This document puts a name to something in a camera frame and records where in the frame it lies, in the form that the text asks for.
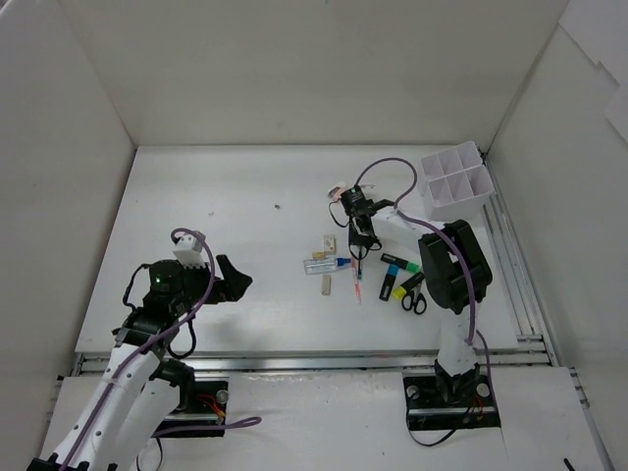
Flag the red pen with clear cap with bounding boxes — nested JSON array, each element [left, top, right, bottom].
[[350, 256, 362, 305]]

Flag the blue cap black highlighter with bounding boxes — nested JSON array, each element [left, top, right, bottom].
[[379, 264, 398, 302]]

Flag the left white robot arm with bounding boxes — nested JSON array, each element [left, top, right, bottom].
[[28, 254, 253, 470]]

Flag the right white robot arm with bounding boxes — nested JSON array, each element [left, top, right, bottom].
[[338, 185, 493, 404]]

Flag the green cap black highlighter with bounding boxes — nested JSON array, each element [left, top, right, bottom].
[[381, 253, 421, 274]]

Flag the beige eraser stick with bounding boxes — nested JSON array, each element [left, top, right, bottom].
[[321, 275, 332, 296]]

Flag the pink white eraser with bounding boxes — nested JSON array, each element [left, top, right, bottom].
[[328, 182, 346, 202]]

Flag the clear glue bottle blue cap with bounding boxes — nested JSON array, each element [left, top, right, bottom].
[[303, 256, 351, 275]]

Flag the yellow cap black highlighter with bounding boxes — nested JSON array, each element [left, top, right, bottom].
[[391, 272, 425, 300]]

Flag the white compartment organizer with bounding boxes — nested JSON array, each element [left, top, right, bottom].
[[416, 141, 495, 222]]

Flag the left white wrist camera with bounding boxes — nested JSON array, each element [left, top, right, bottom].
[[173, 232, 204, 269]]

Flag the black handled scissors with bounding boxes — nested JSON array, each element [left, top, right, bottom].
[[401, 283, 427, 315]]

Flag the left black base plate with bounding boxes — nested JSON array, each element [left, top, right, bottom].
[[156, 379, 229, 439]]

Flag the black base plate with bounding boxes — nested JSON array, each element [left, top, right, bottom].
[[402, 374, 501, 432], [156, 379, 229, 439]]

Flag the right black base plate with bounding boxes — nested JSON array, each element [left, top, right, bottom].
[[402, 374, 501, 432]]

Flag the aluminium rail right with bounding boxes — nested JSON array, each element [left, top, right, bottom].
[[484, 163, 560, 367]]

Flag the aluminium rail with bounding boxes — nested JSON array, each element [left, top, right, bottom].
[[484, 163, 560, 367], [73, 348, 443, 379]]

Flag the aluminium rail front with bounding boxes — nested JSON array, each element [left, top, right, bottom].
[[73, 348, 443, 379]]

